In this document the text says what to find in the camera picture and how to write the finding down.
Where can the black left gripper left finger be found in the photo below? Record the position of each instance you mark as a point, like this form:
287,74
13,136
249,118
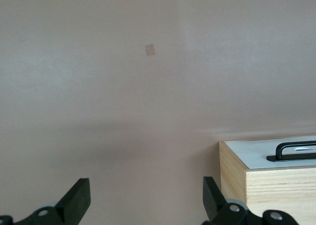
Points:
74,202

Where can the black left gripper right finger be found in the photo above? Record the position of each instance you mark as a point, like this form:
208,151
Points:
212,200

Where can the wooden drawer with white front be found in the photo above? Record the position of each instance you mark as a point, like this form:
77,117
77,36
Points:
251,153

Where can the small tape patch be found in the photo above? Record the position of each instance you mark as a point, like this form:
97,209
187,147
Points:
149,49

